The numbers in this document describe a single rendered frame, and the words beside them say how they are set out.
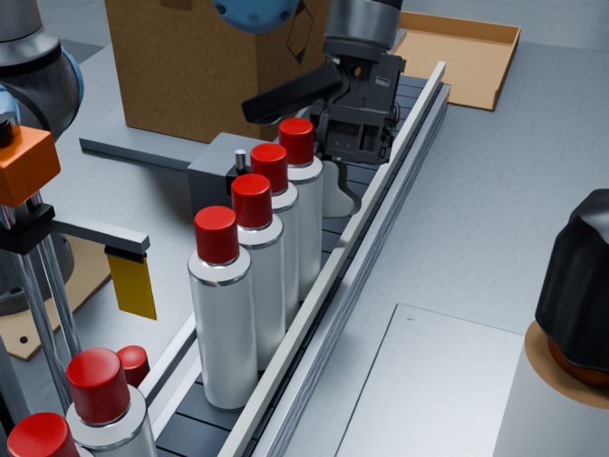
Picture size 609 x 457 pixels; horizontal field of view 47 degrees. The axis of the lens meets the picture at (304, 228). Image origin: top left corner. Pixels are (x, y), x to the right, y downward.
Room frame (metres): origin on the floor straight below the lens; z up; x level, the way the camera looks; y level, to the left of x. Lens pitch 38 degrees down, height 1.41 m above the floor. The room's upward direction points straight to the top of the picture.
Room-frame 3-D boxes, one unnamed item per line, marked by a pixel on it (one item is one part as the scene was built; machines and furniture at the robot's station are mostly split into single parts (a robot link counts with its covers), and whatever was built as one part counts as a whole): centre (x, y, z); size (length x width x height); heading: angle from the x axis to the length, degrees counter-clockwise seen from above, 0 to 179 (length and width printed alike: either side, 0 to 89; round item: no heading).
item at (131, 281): (0.35, 0.11, 1.09); 0.03 x 0.01 x 0.06; 69
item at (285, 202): (0.53, 0.03, 0.98); 0.05 x 0.05 x 0.20
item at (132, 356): (0.49, 0.18, 0.85); 0.03 x 0.03 x 0.03
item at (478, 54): (1.27, -0.26, 0.85); 0.30 x 0.26 x 0.04; 159
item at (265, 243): (0.48, 0.04, 0.98); 0.05 x 0.05 x 0.20
